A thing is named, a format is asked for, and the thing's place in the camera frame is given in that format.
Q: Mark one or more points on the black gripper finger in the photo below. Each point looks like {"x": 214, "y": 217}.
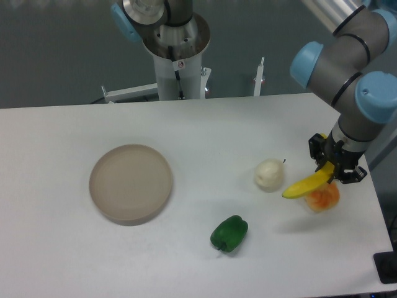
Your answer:
{"x": 316, "y": 147}
{"x": 355, "y": 175}

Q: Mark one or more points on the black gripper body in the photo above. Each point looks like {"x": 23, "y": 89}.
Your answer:
{"x": 340, "y": 158}

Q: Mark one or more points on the yellow banana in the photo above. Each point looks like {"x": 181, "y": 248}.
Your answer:
{"x": 310, "y": 183}

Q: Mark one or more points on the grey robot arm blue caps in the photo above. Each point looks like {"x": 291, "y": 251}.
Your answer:
{"x": 365, "y": 102}

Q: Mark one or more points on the beige round plate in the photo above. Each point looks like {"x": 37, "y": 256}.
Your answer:
{"x": 131, "y": 184}

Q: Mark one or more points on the orange peach fruit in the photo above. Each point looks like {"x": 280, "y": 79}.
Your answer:
{"x": 324, "y": 198}

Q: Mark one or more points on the white pear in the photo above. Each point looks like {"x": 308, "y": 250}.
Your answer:
{"x": 269, "y": 174}

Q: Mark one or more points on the black device at table edge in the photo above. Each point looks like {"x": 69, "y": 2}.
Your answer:
{"x": 385, "y": 263}

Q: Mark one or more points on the green bell pepper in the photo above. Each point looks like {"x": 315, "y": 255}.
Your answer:
{"x": 229, "y": 234}

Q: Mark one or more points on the white metal frame post right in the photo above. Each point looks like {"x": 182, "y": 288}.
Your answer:
{"x": 259, "y": 78}

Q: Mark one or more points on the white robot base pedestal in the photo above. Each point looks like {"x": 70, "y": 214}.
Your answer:
{"x": 177, "y": 57}

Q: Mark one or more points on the white metal frame bracket left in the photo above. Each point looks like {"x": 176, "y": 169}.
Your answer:
{"x": 127, "y": 94}

